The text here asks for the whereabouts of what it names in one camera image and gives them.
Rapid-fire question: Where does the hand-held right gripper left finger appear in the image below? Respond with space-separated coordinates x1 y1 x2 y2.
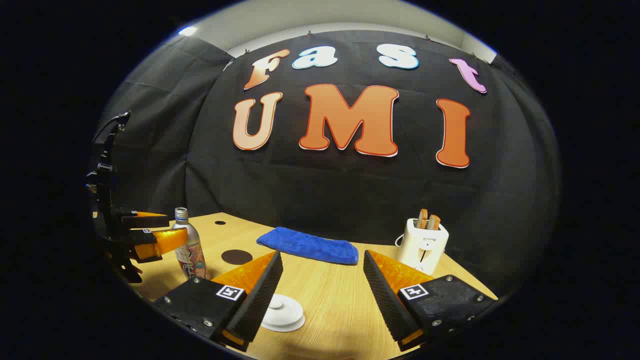
154 250 284 352

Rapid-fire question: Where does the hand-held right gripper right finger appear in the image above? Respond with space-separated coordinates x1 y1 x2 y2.
363 249 499 352

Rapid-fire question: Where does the white teacup lid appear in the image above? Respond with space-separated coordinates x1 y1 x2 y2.
262 294 304 327

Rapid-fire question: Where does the white teacup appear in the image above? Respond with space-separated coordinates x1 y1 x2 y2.
260 315 307 333

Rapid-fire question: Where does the round brown coaster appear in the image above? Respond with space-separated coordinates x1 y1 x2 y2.
221 249 254 266

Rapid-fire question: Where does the silver water bottle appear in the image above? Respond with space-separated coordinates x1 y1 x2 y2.
171 207 211 281

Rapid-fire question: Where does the white toaster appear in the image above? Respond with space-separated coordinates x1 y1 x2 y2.
397 218 450 277

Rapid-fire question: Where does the blue towel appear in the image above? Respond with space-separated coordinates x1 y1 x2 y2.
256 227 360 266

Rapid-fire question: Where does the black backdrop cloth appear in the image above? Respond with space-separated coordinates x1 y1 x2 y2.
95 30 561 296

